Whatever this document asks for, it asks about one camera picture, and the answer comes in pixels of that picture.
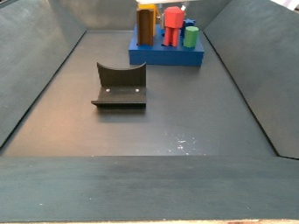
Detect brown arch block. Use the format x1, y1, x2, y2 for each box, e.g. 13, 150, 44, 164
136, 9, 155, 46

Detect yellow arch block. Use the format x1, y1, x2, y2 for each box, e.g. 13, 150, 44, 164
138, 3, 158, 35

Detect green hexagonal peg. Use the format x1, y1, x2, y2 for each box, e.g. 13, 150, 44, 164
183, 26, 199, 48

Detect blue peg board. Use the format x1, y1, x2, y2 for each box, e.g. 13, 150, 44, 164
128, 27, 204, 67

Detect black curved holder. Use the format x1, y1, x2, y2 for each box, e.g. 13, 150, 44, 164
91, 64, 147, 108

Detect red three prong block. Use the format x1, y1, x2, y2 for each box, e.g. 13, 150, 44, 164
163, 6, 184, 46

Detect dark blue star block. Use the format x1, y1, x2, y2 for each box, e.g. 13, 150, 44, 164
180, 18, 195, 37

